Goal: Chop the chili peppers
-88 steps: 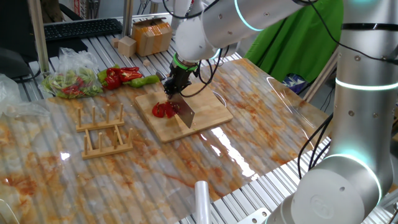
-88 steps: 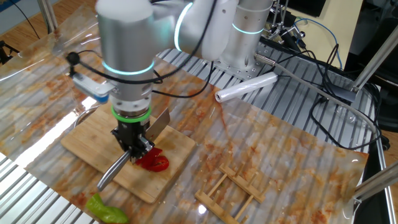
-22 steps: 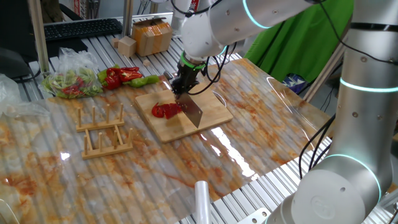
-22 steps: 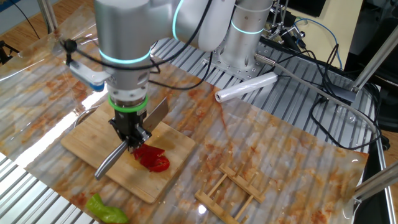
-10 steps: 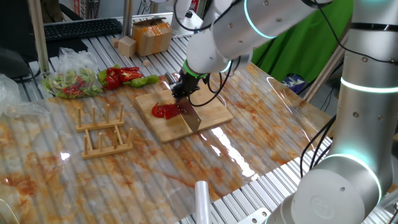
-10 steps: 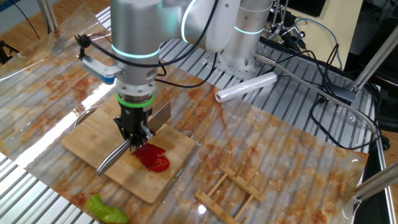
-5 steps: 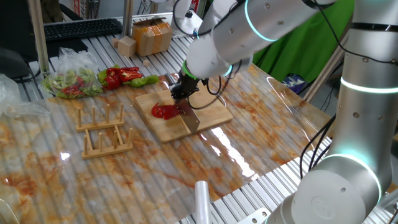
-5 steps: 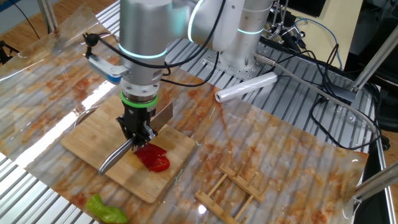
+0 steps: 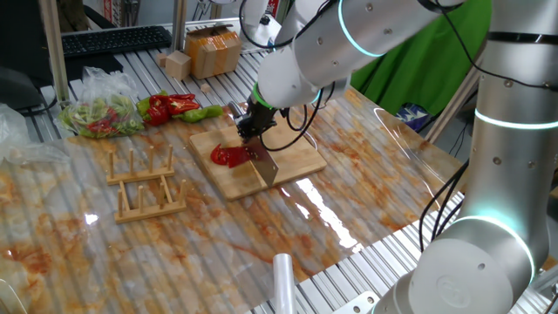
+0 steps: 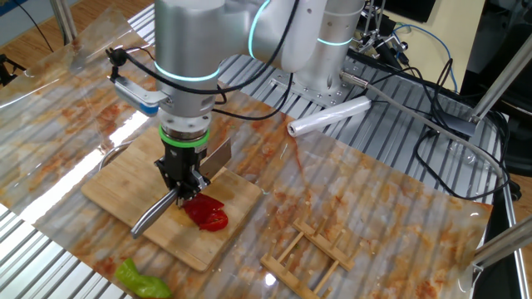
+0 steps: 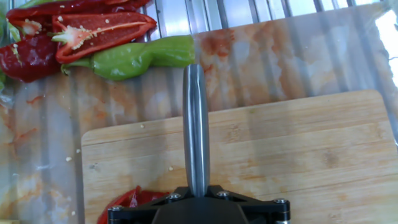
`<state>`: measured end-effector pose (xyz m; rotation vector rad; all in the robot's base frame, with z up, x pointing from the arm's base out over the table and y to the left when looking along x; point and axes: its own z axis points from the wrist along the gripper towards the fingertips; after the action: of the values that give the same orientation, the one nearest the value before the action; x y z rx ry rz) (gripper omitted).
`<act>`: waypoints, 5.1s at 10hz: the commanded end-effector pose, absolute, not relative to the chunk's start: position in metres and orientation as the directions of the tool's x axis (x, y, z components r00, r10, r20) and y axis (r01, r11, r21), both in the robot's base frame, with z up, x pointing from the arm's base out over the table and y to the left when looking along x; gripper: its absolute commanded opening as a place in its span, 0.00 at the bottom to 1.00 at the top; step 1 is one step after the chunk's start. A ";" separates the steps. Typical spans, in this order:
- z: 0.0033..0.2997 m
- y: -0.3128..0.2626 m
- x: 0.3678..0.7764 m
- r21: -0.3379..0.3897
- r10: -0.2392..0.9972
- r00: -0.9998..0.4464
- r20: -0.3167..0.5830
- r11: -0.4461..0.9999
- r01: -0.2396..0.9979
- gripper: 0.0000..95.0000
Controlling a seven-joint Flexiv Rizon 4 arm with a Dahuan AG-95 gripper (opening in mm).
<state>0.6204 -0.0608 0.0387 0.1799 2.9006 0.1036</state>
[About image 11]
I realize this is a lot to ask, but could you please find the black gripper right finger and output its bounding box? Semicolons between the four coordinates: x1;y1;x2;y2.
206;185;291;224

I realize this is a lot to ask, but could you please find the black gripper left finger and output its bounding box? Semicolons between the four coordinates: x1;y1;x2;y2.
107;185;198;224

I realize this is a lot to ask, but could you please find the bamboo cutting board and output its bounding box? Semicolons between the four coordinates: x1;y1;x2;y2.
80;89;398;224

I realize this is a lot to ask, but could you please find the steel cleaver knife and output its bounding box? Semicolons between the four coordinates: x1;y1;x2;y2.
182;63;211;197

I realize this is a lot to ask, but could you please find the cut red chili slice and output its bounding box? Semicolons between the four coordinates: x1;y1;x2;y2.
96;185;142;224

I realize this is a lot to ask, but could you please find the marble pattern plastic mat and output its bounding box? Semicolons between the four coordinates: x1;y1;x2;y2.
0;0;398;224

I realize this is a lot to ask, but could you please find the large green pepper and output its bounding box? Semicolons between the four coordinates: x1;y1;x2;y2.
60;34;197;82

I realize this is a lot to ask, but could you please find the halved red pepper with seeds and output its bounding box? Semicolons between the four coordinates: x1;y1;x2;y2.
50;12;158;65

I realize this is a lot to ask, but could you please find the red pepper with green stem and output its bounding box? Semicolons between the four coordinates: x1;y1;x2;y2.
0;34;62;83

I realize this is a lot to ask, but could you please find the dark red pepper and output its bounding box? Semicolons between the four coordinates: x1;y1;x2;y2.
5;0;153;30

